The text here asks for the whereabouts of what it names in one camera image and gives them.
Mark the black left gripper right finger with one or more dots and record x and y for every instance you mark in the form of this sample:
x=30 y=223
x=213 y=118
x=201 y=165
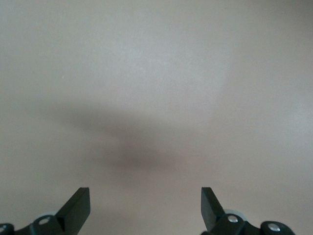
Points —
x=210 y=213

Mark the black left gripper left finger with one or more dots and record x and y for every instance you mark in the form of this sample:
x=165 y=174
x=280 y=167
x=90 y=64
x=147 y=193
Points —
x=75 y=213

